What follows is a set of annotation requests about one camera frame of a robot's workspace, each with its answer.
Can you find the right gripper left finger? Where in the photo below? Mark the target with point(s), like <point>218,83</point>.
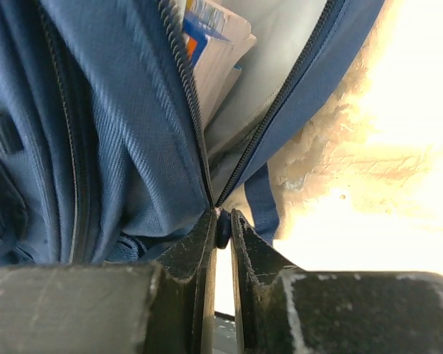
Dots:
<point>162,306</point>

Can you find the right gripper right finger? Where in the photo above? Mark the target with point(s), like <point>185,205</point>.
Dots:
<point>281,308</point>

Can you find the navy blue backpack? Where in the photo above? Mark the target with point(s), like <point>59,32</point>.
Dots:
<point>103,156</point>

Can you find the dark blue sticker book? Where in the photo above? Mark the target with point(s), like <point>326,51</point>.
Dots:
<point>216,40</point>

